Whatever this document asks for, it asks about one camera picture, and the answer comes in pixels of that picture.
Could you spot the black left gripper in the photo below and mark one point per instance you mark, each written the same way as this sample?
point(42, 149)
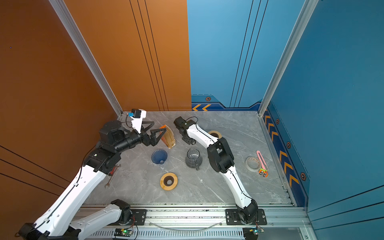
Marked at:
point(152, 141)

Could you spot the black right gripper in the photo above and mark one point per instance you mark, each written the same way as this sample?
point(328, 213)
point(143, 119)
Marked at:
point(186, 141)

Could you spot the wooden ring dripper holder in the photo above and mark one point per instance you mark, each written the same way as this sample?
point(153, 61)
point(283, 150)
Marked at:
point(215, 134)

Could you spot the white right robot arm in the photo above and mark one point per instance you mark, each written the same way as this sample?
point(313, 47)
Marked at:
point(221, 160)

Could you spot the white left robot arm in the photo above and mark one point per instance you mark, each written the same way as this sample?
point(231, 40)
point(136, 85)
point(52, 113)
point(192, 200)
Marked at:
point(56, 223)

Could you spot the blue ribbed dripper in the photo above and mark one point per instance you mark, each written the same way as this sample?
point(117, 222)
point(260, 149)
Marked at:
point(159, 157)

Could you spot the silver wrench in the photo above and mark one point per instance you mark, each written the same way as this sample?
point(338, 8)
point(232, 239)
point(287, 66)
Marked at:
point(113, 173)

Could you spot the clear tape roll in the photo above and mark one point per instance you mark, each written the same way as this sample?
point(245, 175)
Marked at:
point(253, 164)

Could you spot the left green circuit board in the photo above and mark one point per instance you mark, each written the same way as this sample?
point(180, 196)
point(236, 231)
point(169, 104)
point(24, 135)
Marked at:
point(123, 233)

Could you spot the green circuit board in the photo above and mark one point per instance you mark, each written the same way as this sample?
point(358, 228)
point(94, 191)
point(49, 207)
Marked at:
point(252, 233)
point(123, 233)

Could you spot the right green circuit board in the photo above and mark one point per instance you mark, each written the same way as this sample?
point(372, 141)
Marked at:
point(252, 233)

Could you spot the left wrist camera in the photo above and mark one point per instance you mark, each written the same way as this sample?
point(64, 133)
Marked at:
point(137, 116)

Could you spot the pink handled tool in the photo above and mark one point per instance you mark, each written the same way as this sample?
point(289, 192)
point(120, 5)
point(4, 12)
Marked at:
point(263, 171)

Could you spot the aluminium left corner post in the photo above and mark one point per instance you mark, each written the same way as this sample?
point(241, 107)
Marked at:
point(75, 34)

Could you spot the aluminium corner post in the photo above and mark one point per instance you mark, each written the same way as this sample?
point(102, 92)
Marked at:
point(295, 37)
point(75, 34)

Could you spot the aluminium right corner post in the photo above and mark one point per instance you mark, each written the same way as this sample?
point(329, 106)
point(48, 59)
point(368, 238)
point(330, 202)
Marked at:
point(295, 37)

